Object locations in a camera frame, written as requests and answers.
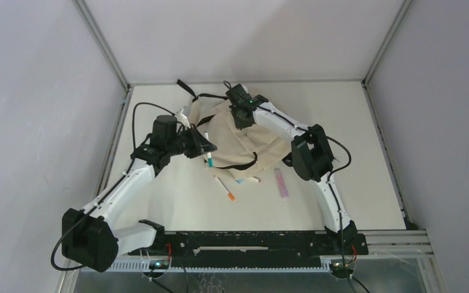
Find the beige canvas backpack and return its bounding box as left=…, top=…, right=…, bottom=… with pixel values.
left=176, top=80, right=293, bottom=180

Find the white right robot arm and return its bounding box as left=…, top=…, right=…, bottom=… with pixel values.
left=224, top=81, right=358, bottom=254

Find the teal capped white marker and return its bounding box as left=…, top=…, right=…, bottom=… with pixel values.
left=204, top=131, right=214, bottom=168

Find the pink highlighter pen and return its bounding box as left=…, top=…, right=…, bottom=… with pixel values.
left=274, top=168, right=289, bottom=198

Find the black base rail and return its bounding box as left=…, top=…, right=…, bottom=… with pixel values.
left=130, top=230, right=369, bottom=270

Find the orange capped white marker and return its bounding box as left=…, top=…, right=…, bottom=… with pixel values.
left=214, top=176, right=236, bottom=201

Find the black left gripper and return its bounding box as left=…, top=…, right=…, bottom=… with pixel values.
left=167, top=124, right=217, bottom=159

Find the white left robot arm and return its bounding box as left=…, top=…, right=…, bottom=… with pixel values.
left=51, top=114, right=217, bottom=272

